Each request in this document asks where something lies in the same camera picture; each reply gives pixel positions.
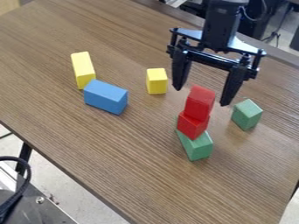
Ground black cable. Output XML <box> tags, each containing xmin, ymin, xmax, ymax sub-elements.
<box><xmin>0</xmin><ymin>156</ymin><xmax>33</xmax><ymax>224</ymax></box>

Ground red cube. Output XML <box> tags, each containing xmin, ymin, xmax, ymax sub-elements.
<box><xmin>175</xmin><ymin>110</ymin><xmax>212</xmax><ymax>141</ymax></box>
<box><xmin>182</xmin><ymin>84</ymin><xmax>218</xmax><ymax>123</ymax></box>

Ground green cube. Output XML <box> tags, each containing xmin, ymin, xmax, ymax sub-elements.
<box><xmin>230</xmin><ymin>98</ymin><xmax>264</xmax><ymax>131</ymax></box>

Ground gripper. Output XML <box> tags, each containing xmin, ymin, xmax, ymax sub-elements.
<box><xmin>165</xmin><ymin>27</ymin><xmax>269</xmax><ymax>107</ymax></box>

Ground tall yellow block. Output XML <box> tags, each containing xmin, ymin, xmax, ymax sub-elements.
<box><xmin>70</xmin><ymin>51</ymin><xmax>97</xmax><ymax>90</ymax></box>

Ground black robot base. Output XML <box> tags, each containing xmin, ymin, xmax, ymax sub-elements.
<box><xmin>0</xmin><ymin>174</ymin><xmax>80</xmax><ymax>224</ymax></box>

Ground long green block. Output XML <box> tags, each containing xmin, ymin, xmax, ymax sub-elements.
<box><xmin>174</xmin><ymin>128</ymin><xmax>215</xmax><ymax>162</ymax></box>

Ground yellow cube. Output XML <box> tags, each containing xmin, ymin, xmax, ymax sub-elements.
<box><xmin>144</xmin><ymin>67</ymin><xmax>170</xmax><ymax>95</ymax></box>

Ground blue block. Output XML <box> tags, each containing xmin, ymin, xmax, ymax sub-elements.
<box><xmin>82</xmin><ymin>79</ymin><xmax>130</xmax><ymax>116</ymax></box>

